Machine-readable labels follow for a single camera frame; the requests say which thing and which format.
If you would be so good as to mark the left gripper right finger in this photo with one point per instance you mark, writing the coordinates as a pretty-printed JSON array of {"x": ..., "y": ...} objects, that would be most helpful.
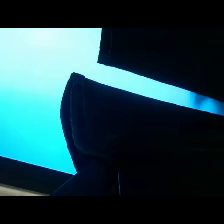
[{"x": 140, "y": 186}]

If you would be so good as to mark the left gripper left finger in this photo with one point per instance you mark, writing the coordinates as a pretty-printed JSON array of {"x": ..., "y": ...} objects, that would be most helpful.
[{"x": 96, "y": 185}]

